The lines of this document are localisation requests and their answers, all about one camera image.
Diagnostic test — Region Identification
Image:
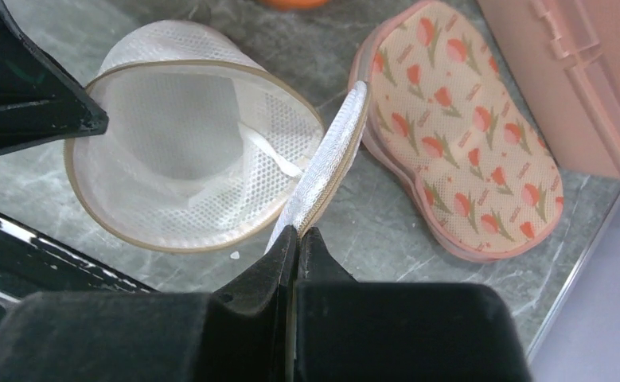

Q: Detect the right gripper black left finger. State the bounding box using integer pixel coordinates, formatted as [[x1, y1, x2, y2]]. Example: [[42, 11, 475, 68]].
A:
[[0, 226, 298, 381]]

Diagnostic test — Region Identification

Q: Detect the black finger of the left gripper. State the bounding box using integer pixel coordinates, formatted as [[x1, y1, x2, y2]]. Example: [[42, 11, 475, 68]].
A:
[[0, 1, 108, 156]]

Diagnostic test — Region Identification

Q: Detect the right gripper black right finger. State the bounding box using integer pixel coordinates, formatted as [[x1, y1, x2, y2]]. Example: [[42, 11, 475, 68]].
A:
[[294, 228, 532, 381]]

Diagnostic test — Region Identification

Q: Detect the floral mesh laundry bag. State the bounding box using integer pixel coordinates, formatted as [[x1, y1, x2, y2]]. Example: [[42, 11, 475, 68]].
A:
[[349, 1, 564, 262]]

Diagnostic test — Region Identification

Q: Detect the orange plastic bin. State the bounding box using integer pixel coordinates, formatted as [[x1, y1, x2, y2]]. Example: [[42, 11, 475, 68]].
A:
[[259, 0, 329, 10]]

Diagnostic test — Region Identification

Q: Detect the pink plastic storage box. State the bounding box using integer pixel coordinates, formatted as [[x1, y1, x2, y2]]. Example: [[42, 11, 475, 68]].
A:
[[479, 0, 620, 179]]

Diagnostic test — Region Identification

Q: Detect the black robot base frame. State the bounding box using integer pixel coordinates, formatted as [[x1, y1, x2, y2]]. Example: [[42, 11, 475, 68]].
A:
[[0, 213, 153, 321]]

